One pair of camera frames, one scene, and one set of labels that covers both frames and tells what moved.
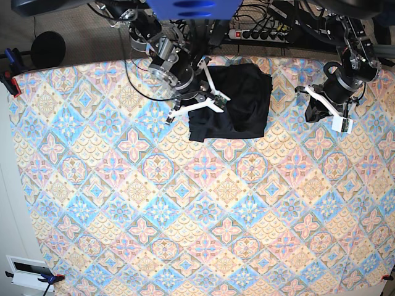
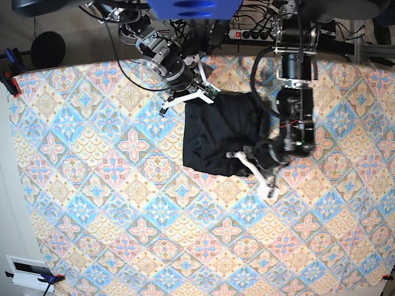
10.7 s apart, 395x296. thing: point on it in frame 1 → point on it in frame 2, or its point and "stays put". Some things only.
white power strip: (239, 34) stays put
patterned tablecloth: (124, 203) stays put
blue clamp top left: (13, 57) stays put
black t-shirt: (245, 115) → (234, 120)
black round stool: (48, 49) stays put
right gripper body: (338, 95) → (263, 159)
